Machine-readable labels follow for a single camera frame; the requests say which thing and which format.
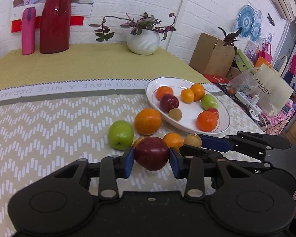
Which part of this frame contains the small yellow-orange mandarin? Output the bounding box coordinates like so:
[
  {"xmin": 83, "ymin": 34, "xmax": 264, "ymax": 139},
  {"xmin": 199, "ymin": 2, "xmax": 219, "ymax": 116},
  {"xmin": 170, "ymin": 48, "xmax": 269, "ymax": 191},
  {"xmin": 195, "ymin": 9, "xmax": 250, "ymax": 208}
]
[{"xmin": 180, "ymin": 88, "xmax": 194, "ymax": 104}]

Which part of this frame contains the small brown longan on plate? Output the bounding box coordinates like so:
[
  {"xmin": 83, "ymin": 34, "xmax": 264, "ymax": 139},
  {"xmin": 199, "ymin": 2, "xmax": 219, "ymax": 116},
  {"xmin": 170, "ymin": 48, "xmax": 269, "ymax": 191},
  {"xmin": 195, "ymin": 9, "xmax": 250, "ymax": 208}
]
[{"xmin": 168, "ymin": 108, "xmax": 182, "ymax": 121}]

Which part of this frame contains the tall red thermos jug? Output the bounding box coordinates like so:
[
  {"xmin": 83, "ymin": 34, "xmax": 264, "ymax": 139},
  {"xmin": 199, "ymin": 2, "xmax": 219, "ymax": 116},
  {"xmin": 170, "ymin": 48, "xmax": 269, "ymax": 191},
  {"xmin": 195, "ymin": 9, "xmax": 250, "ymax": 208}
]
[{"xmin": 39, "ymin": 0, "xmax": 71, "ymax": 54}]

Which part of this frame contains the olive green table mat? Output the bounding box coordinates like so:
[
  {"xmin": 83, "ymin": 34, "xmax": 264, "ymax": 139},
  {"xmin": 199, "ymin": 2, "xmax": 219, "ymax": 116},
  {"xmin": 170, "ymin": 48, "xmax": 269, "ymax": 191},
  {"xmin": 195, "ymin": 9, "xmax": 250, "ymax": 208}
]
[{"xmin": 0, "ymin": 43, "xmax": 209, "ymax": 90}]

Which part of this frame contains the brown cardboard box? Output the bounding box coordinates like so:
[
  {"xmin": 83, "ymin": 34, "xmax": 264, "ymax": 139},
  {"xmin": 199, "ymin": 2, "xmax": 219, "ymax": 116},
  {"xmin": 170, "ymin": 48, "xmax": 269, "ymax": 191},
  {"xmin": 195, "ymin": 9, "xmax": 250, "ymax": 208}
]
[{"xmin": 189, "ymin": 33, "xmax": 235, "ymax": 77}]

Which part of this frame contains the green apple on table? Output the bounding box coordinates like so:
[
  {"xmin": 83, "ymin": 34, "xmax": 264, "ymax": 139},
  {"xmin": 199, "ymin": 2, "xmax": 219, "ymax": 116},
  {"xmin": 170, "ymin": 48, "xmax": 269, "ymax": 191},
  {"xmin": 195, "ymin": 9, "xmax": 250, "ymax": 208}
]
[{"xmin": 107, "ymin": 120, "xmax": 134, "ymax": 150}]

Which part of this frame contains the pink thermos bottle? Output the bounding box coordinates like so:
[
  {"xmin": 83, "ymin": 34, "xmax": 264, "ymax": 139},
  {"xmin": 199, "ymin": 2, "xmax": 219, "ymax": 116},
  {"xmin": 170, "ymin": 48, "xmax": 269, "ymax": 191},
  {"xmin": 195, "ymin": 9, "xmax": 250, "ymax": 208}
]
[{"xmin": 21, "ymin": 7, "xmax": 36, "ymax": 55}]

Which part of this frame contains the small red fruit on plate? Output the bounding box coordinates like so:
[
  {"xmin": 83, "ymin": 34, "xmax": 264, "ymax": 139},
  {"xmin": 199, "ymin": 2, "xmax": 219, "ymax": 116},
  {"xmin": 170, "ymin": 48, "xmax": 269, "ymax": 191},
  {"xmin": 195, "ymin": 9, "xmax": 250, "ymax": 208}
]
[{"xmin": 207, "ymin": 108, "xmax": 219, "ymax": 119}]

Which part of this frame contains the beige tote bag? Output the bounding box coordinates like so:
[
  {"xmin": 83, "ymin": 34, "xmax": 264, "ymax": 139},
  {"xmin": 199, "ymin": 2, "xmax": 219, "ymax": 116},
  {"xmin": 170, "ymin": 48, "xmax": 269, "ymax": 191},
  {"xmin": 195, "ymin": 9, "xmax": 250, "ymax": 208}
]
[{"xmin": 253, "ymin": 64, "xmax": 293, "ymax": 116}]

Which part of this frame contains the dark purple plant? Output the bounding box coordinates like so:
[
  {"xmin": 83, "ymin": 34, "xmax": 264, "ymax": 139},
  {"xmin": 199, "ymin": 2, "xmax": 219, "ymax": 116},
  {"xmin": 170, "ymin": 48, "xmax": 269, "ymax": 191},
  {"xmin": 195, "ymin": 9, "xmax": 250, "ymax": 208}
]
[{"xmin": 218, "ymin": 27, "xmax": 242, "ymax": 55}]

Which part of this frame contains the clear plastic bag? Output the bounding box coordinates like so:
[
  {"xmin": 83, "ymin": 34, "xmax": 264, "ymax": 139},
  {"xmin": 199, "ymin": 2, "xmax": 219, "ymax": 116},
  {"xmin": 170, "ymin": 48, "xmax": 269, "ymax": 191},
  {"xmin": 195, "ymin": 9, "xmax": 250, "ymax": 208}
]
[{"xmin": 226, "ymin": 68, "xmax": 258, "ymax": 95}]

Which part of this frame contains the orange tangerine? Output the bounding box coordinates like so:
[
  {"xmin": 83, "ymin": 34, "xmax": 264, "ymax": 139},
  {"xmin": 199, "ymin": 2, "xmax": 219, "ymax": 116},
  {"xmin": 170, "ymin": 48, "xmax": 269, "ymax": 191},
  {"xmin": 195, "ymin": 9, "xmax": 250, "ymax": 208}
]
[{"xmin": 196, "ymin": 111, "xmax": 218, "ymax": 132}]

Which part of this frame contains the white round plate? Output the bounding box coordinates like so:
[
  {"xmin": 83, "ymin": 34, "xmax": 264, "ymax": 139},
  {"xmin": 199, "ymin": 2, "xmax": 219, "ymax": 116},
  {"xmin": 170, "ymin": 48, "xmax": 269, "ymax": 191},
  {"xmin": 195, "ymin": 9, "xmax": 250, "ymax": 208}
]
[{"xmin": 145, "ymin": 77, "xmax": 231, "ymax": 135}]

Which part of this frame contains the green box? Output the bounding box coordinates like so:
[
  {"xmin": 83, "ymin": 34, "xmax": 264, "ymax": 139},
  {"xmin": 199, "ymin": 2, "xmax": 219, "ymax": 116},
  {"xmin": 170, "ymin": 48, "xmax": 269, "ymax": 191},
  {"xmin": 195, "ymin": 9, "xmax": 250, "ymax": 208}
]
[{"xmin": 234, "ymin": 49, "xmax": 254, "ymax": 72}]

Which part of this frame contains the large orange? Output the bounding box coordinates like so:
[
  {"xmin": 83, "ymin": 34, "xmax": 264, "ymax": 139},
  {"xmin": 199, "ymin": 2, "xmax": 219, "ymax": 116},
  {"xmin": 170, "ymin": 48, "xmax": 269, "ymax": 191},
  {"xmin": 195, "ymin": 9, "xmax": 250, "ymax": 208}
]
[
  {"xmin": 134, "ymin": 108, "xmax": 162, "ymax": 136},
  {"xmin": 190, "ymin": 83, "xmax": 205, "ymax": 101}
]

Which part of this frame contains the blue round wall fan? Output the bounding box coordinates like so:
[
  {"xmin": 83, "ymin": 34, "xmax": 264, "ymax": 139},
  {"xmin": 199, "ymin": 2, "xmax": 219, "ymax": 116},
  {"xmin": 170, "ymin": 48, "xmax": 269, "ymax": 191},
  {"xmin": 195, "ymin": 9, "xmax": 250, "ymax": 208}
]
[{"xmin": 237, "ymin": 5, "xmax": 255, "ymax": 38}]

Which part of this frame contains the red-yellow small apple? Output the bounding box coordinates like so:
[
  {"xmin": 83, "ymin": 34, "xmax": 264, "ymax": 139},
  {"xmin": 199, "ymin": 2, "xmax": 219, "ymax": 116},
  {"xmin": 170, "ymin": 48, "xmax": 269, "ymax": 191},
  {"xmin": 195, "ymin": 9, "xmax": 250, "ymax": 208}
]
[{"xmin": 132, "ymin": 137, "xmax": 145, "ymax": 147}]

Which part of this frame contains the red envelope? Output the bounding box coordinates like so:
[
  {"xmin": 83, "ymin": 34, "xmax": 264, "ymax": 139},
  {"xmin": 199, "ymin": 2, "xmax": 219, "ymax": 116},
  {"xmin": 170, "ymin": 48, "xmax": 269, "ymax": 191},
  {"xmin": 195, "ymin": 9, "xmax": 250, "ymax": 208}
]
[{"xmin": 204, "ymin": 74, "xmax": 229, "ymax": 84}]

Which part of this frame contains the white power strip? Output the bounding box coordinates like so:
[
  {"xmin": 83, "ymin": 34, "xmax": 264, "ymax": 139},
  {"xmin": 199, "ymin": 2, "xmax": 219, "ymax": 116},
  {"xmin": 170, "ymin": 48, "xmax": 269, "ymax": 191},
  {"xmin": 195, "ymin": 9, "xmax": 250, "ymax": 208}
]
[{"xmin": 235, "ymin": 91, "xmax": 262, "ymax": 122}]

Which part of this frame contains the green fruit on plate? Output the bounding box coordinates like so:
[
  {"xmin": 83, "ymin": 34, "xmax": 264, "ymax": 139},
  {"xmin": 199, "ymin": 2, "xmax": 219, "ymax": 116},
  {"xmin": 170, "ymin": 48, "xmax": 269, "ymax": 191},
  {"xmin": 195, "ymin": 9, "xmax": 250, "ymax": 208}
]
[{"xmin": 200, "ymin": 94, "xmax": 218, "ymax": 110}]

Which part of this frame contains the small orange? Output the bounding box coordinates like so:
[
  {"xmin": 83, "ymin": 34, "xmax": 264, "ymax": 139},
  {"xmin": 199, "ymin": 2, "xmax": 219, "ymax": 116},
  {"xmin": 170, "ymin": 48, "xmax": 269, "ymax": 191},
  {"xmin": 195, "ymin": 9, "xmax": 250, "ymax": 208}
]
[{"xmin": 156, "ymin": 86, "xmax": 174, "ymax": 100}]

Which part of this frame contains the patterned beige tablecloth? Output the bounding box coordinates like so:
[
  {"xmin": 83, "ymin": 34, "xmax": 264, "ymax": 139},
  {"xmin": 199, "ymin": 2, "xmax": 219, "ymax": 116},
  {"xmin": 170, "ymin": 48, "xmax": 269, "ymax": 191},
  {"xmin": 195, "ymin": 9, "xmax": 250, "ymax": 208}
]
[{"xmin": 0, "ymin": 79, "xmax": 265, "ymax": 237}]

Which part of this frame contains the white pot with plant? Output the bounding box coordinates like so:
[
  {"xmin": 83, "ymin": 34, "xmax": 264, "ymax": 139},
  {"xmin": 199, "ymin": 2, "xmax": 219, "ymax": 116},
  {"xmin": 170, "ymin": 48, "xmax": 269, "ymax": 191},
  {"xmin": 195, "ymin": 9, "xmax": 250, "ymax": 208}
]
[{"xmin": 89, "ymin": 12, "xmax": 176, "ymax": 56}]

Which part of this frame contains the brown longan on table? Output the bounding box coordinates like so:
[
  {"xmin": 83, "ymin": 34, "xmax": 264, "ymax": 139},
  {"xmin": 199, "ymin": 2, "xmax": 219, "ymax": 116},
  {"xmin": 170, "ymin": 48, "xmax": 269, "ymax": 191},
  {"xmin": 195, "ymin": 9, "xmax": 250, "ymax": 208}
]
[{"xmin": 183, "ymin": 133, "xmax": 202, "ymax": 148}]

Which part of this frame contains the small orange mandarin centre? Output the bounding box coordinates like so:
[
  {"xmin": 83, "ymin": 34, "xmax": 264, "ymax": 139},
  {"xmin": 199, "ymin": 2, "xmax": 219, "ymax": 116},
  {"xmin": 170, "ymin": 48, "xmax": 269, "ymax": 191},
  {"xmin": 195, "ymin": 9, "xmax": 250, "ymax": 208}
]
[{"xmin": 163, "ymin": 133, "xmax": 184, "ymax": 152}]

